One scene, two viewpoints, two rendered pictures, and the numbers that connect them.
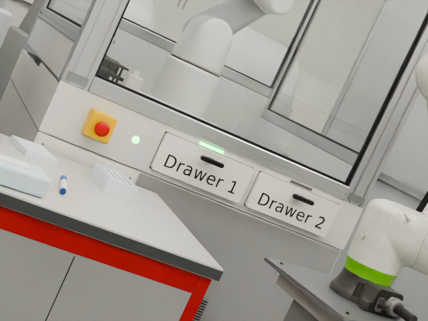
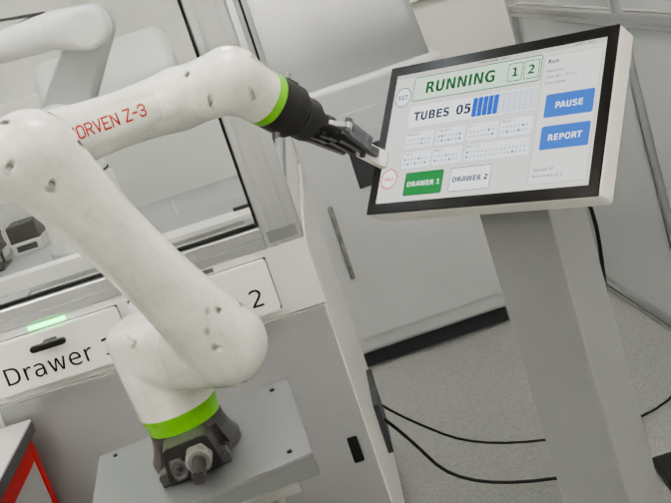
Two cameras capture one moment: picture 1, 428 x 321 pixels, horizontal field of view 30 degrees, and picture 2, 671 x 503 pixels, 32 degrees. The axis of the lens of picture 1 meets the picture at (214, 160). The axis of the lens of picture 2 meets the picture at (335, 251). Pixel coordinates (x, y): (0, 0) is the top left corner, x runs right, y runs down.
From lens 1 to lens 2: 1.59 m
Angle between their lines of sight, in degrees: 26
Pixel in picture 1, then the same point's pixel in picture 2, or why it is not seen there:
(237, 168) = (92, 322)
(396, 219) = (123, 349)
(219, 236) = not seen: hidden behind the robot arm
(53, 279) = not seen: outside the picture
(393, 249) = (153, 386)
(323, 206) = (242, 277)
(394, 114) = not seen: hidden behind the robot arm
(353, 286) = (158, 454)
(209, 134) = (31, 311)
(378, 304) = (174, 470)
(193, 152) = (26, 347)
